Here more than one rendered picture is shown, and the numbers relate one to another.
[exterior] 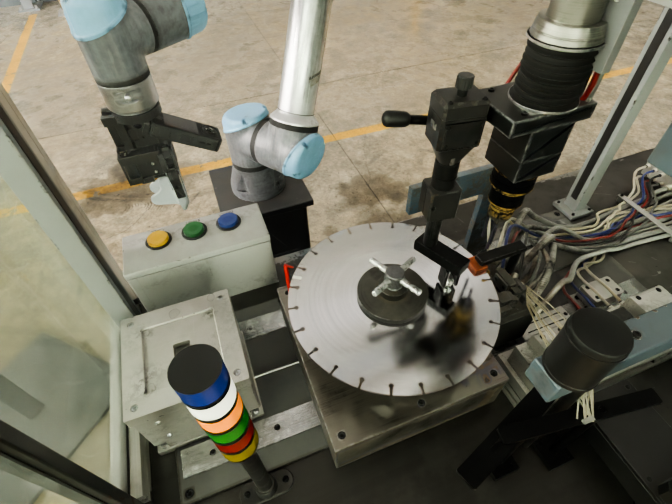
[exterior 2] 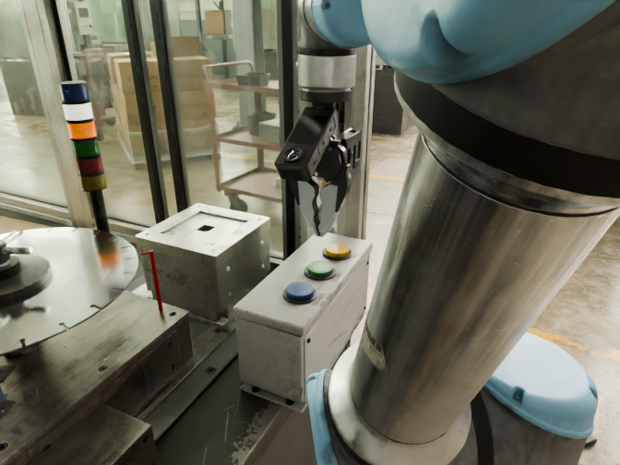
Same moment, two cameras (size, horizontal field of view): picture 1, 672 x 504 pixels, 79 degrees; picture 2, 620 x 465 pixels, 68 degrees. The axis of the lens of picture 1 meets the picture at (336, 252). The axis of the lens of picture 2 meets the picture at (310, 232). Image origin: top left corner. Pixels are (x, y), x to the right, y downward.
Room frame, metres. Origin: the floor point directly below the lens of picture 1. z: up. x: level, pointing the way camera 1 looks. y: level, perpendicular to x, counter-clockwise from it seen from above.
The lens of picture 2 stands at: (1.02, -0.16, 1.26)
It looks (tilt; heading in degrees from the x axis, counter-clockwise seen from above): 25 degrees down; 135
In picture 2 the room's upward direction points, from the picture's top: straight up
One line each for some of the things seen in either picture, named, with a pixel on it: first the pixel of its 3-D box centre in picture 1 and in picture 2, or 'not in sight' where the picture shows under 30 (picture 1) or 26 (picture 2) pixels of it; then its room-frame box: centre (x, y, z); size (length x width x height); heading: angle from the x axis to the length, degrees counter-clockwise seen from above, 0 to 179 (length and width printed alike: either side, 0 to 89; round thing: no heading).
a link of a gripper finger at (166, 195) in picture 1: (168, 196); (315, 202); (0.57, 0.30, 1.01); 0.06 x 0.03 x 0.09; 110
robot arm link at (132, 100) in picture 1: (129, 93); (324, 72); (0.58, 0.30, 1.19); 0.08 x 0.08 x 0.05
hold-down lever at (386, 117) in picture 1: (418, 124); not in sight; (0.45, -0.11, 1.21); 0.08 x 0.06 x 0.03; 110
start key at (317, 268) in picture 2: (194, 231); (320, 272); (0.59, 0.29, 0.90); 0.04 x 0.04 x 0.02
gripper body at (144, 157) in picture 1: (144, 141); (327, 132); (0.58, 0.31, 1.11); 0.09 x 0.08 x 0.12; 110
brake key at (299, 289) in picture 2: (228, 222); (300, 293); (0.62, 0.22, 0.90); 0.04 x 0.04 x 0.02
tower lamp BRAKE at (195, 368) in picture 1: (199, 375); (74, 91); (0.16, 0.12, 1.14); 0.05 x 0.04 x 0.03; 20
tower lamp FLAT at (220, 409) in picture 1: (209, 391); (77, 110); (0.16, 0.12, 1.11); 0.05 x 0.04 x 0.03; 20
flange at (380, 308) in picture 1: (392, 289); (1, 272); (0.38, -0.09, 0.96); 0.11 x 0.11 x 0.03
